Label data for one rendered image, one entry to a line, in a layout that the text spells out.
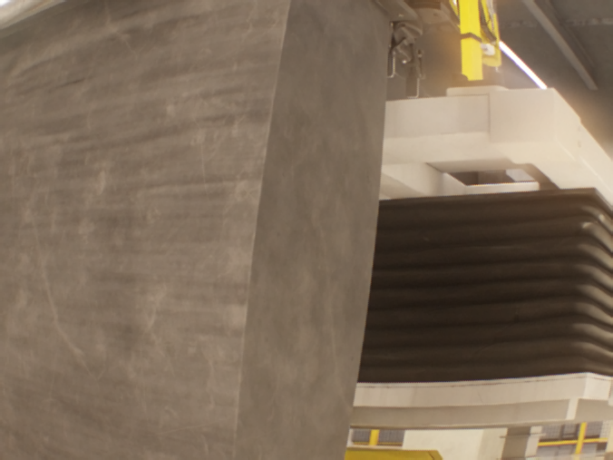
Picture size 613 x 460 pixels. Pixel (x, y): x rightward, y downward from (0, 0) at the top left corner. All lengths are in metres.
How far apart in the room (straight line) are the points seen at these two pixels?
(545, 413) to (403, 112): 0.60
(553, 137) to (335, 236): 0.40
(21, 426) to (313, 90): 0.62
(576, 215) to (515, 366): 0.30
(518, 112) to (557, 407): 0.56
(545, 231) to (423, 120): 0.34
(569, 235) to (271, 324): 0.77
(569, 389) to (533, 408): 0.11
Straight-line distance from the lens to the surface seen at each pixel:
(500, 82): 1.44
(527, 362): 1.64
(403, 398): 1.74
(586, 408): 2.56
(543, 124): 1.36
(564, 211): 1.66
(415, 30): 1.62
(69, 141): 1.25
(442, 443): 6.80
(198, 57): 1.13
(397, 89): 2.10
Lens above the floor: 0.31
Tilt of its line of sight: 12 degrees up
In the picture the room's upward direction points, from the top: 7 degrees clockwise
